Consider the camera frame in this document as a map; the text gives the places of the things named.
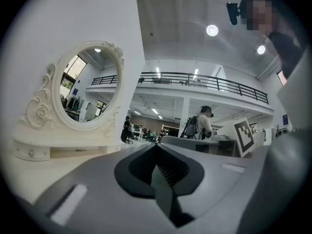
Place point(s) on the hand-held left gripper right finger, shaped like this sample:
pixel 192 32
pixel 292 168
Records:
pixel 214 179

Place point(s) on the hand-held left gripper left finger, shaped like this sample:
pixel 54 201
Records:
pixel 97 186

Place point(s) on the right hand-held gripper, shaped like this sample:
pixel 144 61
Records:
pixel 243 135

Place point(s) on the cream vanity dressing table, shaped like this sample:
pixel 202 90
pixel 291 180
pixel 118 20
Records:
pixel 29 179

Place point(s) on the small cream drawer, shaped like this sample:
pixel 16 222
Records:
pixel 24 151

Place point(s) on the metal hair clip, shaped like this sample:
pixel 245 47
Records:
pixel 81 150

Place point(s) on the black backpack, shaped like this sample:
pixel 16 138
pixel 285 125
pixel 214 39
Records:
pixel 190 128

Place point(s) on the black balcony railing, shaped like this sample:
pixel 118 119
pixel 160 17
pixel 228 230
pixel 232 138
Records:
pixel 189 78

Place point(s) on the round ceiling light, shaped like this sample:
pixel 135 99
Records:
pixel 261 49
pixel 212 30

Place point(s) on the ornate cream oval mirror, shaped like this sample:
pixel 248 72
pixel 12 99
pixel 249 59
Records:
pixel 41 113

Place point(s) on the black head-worn camera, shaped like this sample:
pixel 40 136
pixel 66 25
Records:
pixel 232 12

